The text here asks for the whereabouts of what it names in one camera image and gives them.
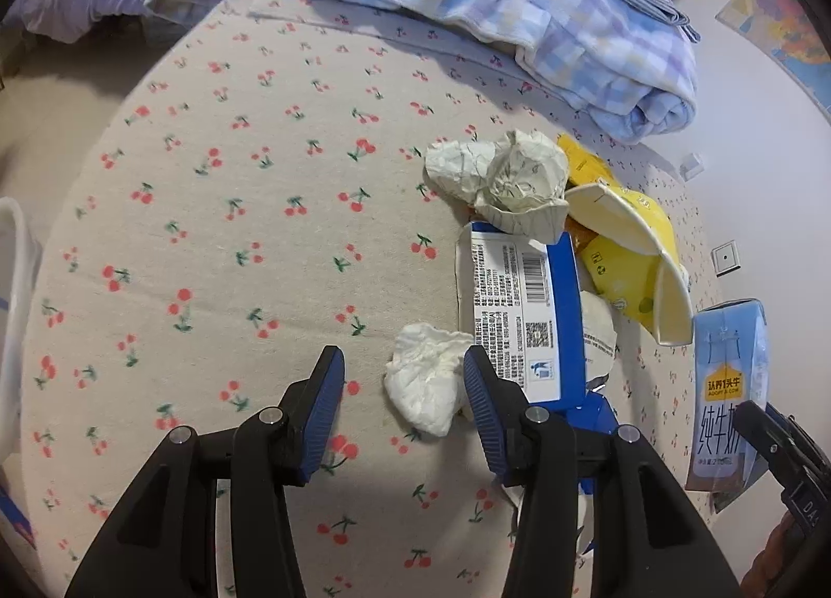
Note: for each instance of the crushed yellow paper cup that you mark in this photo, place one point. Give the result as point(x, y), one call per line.
point(623, 267)

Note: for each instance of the yellow snack packet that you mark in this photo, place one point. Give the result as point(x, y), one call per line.
point(578, 160)

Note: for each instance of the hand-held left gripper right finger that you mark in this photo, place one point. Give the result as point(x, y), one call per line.
point(484, 416)

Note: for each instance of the white plastic bin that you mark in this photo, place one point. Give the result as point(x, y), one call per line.
point(13, 312)

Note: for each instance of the white snack wrapper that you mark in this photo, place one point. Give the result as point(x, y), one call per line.
point(454, 166)
point(526, 183)

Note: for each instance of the white wall charger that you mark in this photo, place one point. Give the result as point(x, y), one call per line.
point(691, 166)

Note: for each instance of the light blue milk carton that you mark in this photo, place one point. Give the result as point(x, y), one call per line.
point(720, 371)

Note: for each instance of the wall map poster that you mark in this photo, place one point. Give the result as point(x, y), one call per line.
point(779, 33)

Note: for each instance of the white wall socket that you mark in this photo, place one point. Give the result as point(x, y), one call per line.
point(724, 257)

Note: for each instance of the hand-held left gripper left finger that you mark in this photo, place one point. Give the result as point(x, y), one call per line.
point(322, 403)

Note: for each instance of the cherry print bed sheet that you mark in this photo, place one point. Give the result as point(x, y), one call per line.
point(227, 247)

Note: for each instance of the white tissue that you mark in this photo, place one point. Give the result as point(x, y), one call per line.
point(425, 377)

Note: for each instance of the flattened blue white carton box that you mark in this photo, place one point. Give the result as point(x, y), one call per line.
point(513, 306)

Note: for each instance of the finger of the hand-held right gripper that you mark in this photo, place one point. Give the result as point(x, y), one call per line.
point(766, 439)

